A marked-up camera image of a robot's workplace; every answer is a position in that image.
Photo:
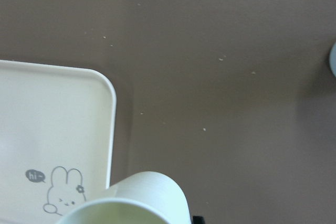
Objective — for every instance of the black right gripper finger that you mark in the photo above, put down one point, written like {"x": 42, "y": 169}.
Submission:
{"x": 197, "y": 220}

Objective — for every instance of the cream white cup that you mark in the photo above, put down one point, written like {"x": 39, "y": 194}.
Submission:
{"x": 145, "y": 197}

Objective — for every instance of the cream rabbit tray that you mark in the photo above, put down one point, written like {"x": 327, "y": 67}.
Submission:
{"x": 57, "y": 128}

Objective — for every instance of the light blue cup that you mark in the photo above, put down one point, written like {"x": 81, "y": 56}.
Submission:
{"x": 332, "y": 59}

